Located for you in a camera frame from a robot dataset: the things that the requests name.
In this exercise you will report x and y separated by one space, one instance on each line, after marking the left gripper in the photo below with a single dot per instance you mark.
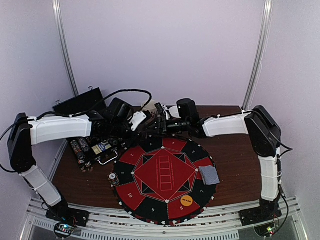
137 135

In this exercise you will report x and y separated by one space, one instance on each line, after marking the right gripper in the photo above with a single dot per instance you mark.
163 122

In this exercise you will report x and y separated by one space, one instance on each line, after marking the poker chip stack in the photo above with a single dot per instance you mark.
113 179

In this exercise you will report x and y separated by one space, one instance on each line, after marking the orange big blind button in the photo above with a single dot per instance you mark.
186 200

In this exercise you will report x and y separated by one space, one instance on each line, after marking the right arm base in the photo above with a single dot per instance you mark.
266 221

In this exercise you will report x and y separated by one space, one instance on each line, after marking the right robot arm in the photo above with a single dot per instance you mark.
263 131

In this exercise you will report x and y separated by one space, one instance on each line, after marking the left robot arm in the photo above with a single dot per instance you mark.
27 132

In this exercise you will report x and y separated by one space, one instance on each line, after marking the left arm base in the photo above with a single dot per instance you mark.
68 219

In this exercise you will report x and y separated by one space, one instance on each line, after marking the white orange bowl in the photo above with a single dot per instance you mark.
174 112

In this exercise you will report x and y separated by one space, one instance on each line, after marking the beige patterned mug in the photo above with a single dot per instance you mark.
149 109

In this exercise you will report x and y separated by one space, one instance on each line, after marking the boxed card deck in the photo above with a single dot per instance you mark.
101 147

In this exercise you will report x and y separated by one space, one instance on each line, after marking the round poker mat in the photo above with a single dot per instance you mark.
154 175

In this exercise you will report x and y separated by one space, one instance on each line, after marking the black poker chip case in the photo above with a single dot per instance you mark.
89 121

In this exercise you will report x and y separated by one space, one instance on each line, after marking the blue playing card deck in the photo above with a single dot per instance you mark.
209 175

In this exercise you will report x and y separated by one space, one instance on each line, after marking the left aluminium frame post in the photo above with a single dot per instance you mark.
63 42

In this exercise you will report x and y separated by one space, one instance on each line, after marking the aluminium frame post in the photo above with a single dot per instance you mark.
63 42
260 50

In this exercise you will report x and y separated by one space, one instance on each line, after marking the right aluminium frame post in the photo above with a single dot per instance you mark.
260 50

